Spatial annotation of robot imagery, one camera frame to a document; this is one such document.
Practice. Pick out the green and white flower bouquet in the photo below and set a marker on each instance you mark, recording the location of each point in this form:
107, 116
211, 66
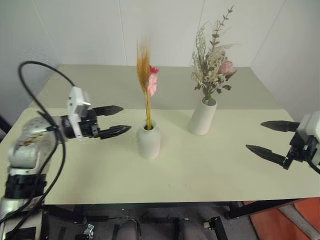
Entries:
211, 65

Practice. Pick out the white narrow-neck vase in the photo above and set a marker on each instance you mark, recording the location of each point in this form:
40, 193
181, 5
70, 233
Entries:
148, 143

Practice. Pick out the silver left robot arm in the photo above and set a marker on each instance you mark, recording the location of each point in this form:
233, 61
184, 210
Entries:
25, 147

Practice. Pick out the white cylinder vase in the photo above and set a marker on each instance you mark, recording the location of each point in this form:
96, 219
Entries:
201, 117

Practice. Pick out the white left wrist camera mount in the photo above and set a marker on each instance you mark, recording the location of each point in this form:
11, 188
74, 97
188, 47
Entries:
75, 110

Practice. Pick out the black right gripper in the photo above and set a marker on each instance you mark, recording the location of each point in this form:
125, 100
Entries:
298, 150

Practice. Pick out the silver metal clamp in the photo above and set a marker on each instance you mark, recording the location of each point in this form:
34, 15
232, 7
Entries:
88, 230

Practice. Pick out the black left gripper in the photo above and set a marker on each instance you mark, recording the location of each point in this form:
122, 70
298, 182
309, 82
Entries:
88, 123

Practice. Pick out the wheat and pink flower bouquet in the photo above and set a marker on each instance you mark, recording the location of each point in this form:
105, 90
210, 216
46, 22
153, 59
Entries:
145, 67

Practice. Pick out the dark rounded shape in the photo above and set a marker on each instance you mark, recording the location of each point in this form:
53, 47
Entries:
128, 231

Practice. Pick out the orange box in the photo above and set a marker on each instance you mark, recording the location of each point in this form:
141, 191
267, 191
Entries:
282, 225

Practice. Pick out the black metal table frame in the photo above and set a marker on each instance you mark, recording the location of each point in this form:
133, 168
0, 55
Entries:
155, 205

